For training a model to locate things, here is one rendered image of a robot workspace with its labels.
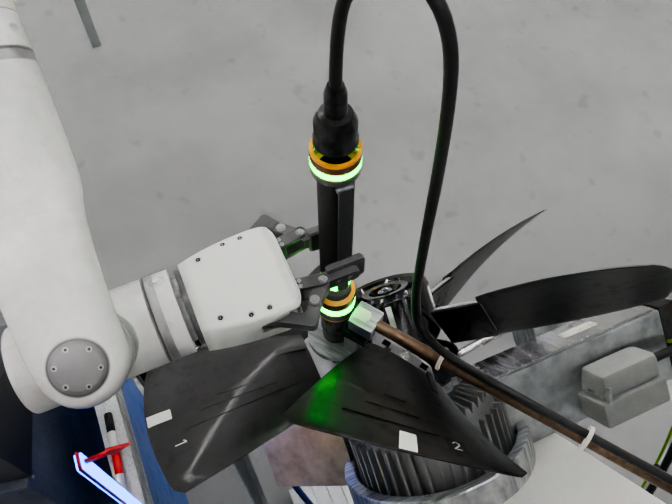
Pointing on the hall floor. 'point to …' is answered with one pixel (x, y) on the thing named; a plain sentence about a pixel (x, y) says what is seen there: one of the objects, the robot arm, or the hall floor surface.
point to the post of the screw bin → (250, 480)
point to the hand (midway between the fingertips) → (336, 252)
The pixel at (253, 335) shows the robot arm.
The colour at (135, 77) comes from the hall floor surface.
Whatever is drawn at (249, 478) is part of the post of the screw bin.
